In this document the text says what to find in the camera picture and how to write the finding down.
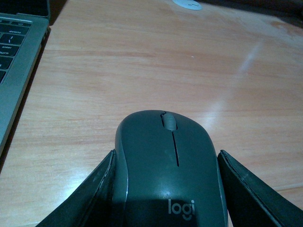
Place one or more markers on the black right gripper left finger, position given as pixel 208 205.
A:
pixel 90 204

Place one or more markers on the wooden computer desk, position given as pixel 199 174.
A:
pixel 236 72

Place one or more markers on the white round desk grommet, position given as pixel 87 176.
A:
pixel 188 4

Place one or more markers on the dark grey wireless mouse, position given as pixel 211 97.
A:
pixel 167 174

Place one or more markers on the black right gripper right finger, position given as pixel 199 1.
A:
pixel 251 202

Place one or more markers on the grey open laptop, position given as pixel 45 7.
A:
pixel 23 27

